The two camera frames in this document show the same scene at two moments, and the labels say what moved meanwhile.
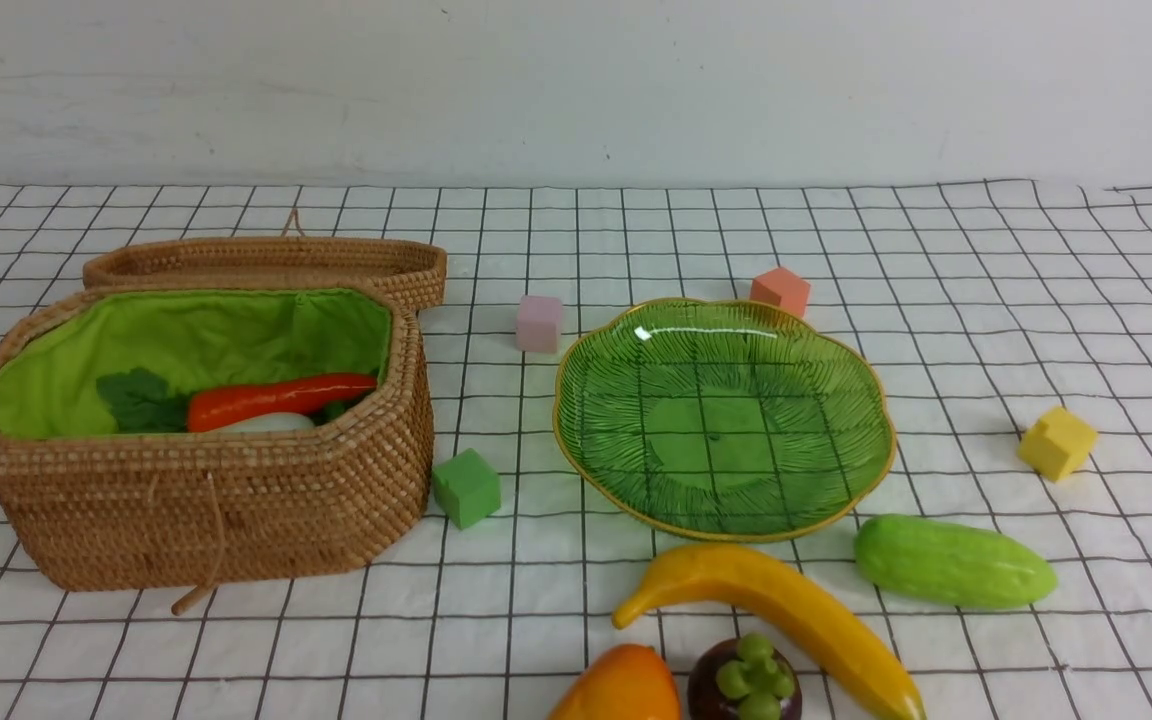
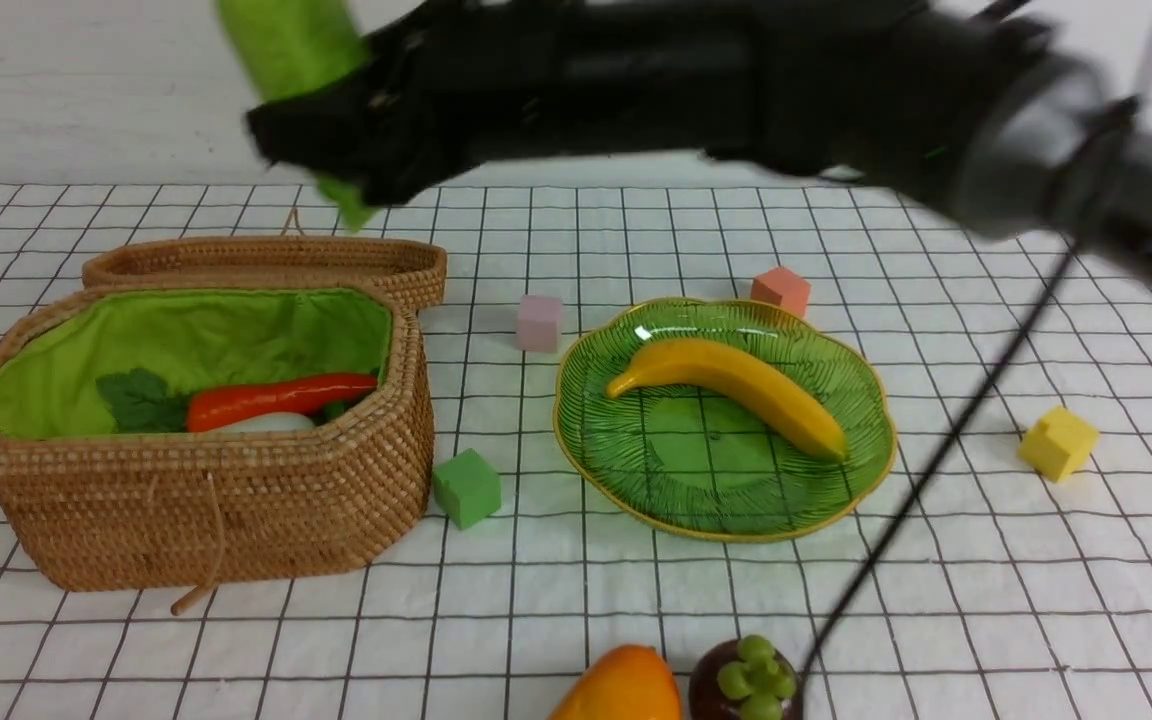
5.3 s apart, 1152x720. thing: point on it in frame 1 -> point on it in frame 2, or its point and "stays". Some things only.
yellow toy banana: [784, 580] -> [710, 361]
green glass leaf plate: [723, 420] stays
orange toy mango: [624, 682] stays
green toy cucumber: [951, 564] -> [286, 47]
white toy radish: [265, 422] stays
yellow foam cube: [1057, 443] stays
